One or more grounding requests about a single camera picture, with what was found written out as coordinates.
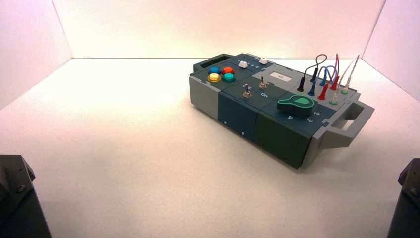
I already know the dark teal grey control box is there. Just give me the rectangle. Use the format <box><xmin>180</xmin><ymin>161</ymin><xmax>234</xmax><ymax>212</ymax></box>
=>
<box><xmin>189</xmin><ymin>53</ymin><xmax>375</xmax><ymax>170</ymax></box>

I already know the white number display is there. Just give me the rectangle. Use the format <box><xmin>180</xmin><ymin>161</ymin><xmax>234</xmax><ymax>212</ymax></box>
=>
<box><xmin>269</xmin><ymin>72</ymin><xmax>292</xmax><ymax>82</ymax></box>

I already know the green rotary knob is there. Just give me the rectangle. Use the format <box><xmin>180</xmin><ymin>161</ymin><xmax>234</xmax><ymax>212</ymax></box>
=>
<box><xmin>276</xmin><ymin>95</ymin><xmax>315</xmax><ymax>118</ymax></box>

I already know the black jumper cable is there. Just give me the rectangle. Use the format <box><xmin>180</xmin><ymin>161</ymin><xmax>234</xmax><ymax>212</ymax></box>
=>
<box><xmin>297</xmin><ymin>54</ymin><xmax>328</xmax><ymax>92</ymax></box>

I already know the blue jumper cable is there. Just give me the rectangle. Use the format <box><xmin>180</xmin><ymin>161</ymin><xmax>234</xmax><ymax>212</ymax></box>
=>
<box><xmin>308</xmin><ymin>65</ymin><xmax>338</xmax><ymax>97</ymax></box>

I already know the red jumper cable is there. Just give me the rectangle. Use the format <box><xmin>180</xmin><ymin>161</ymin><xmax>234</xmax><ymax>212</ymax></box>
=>
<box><xmin>317</xmin><ymin>53</ymin><xmax>341</xmax><ymax>101</ymax></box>

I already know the white jumper cable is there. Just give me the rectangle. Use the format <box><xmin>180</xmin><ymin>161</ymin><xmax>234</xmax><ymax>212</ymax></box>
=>
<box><xmin>329</xmin><ymin>54</ymin><xmax>361</xmax><ymax>106</ymax></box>

